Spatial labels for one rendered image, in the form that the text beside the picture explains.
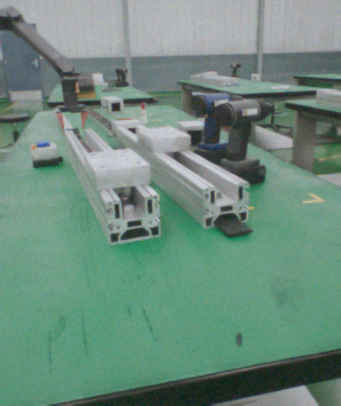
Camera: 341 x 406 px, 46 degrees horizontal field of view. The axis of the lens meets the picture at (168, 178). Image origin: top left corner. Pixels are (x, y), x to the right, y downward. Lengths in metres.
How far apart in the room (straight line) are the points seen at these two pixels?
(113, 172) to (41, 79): 11.68
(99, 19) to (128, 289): 12.03
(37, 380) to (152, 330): 0.14
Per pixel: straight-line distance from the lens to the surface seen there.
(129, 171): 0.79
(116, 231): 0.74
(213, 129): 1.24
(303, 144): 3.11
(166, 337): 0.53
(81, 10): 12.51
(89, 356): 0.51
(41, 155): 1.34
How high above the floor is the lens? 1.11
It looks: 17 degrees down
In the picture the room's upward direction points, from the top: 2 degrees counter-clockwise
